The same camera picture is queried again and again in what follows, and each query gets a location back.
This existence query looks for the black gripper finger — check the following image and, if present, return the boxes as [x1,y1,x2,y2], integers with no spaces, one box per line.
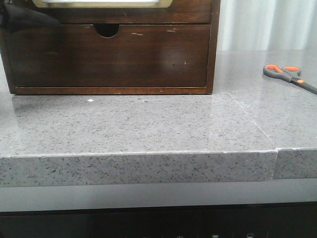
[0,2,60,33]

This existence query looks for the white drawer handle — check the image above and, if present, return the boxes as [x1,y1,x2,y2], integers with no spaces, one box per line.
[42,0,159,3]

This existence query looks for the wooden drawer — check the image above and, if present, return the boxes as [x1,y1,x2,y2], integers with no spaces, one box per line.
[12,0,212,24]
[4,24,210,87]

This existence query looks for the grey orange scissors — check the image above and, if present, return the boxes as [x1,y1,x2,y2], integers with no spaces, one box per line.
[263,64,317,94]

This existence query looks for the dark wooden drawer cabinet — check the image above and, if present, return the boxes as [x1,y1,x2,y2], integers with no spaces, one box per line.
[0,0,220,95]

